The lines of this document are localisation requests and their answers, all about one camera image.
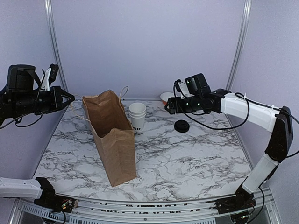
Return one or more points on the orange white bowl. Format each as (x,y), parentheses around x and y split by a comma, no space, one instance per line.
(165,96)

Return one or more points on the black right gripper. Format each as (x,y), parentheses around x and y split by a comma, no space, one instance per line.
(178,109)

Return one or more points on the corner aluminium post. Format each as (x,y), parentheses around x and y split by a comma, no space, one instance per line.
(240,43)
(54,43)

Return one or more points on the front aluminium rail frame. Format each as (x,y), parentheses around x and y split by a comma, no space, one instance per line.
(215,210)

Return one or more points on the left corner aluminium post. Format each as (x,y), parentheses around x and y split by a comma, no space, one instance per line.
(54,43)

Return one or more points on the brown paper bag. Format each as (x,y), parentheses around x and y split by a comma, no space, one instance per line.
(113,135)

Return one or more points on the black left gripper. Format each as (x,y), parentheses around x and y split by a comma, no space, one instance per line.
(56,104)

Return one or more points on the white paper cups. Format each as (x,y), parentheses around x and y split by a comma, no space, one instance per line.
(137,112)

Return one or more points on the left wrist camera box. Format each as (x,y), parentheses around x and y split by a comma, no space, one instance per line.
(49,76)

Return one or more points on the black coffee cup lid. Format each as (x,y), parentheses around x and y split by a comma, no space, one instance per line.
(181,126)

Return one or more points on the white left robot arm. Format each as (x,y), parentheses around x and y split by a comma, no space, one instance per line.
(24,94)

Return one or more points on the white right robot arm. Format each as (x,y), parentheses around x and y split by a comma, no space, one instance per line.
(276,122)

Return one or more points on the right corner aluminium post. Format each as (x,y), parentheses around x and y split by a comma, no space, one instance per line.
(240,43)

